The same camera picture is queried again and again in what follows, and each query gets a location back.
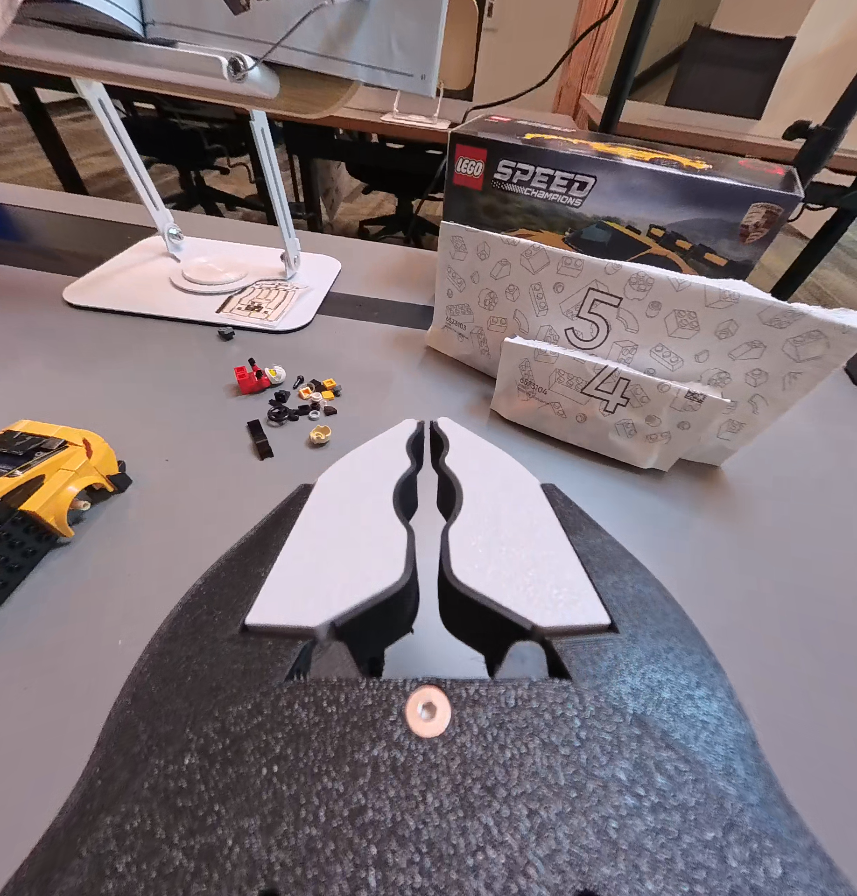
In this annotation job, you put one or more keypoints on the small white paper bag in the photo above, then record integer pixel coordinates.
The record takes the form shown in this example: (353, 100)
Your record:
(575, 399)

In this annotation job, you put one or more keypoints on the wooden adjacent desk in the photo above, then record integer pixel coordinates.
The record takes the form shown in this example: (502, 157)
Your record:
(372, 115)

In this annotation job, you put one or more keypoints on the dark square-backed chair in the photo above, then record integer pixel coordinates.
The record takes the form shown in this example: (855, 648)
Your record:
(736, 70)

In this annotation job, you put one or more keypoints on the pile of small lego parts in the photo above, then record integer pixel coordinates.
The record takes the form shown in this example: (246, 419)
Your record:
(309, 399)

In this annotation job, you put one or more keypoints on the clear acrylic stand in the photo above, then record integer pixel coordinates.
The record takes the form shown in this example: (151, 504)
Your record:
(416, 112)

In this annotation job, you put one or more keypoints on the lego sticker sheet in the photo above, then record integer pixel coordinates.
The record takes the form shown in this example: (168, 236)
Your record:
(260, 304)

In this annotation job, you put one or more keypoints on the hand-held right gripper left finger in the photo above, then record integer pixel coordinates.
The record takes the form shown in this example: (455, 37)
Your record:
(337, 546)

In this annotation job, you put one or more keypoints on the black tripod pole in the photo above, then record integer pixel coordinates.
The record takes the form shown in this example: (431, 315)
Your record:
(827, 140)

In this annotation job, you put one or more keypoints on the tan round lego piece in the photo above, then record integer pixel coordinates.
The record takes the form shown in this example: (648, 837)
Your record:
(320, 435)

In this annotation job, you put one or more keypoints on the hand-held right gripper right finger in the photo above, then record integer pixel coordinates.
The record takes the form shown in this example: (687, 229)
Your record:
(526, 553)

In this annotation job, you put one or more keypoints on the large white paper bag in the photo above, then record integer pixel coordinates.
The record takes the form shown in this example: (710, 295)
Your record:
(715, 315)

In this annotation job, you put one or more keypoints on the tan rounded wooden board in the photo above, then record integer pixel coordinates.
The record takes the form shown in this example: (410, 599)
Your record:
(463, 42)

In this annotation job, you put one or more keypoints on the black lego arch piece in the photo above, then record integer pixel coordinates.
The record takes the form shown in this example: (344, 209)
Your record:
(259, 439)

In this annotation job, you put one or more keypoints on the black office chair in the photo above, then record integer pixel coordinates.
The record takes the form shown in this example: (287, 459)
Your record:
(190, 154)
(393, 182)

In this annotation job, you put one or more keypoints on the yellow black lego car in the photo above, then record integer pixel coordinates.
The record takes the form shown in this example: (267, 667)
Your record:
(43, 455)

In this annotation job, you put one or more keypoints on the red lego seat piece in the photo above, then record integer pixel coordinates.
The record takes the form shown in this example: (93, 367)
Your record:
(246, 379)

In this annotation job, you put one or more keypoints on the white book stand tray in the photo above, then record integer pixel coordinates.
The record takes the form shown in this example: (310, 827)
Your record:
(120, 63)

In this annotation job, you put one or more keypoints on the lego set box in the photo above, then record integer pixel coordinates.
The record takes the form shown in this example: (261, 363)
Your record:
(645, 189)

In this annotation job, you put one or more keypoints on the lego instruction booklet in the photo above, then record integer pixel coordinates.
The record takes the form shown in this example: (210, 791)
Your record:
(344, 35)

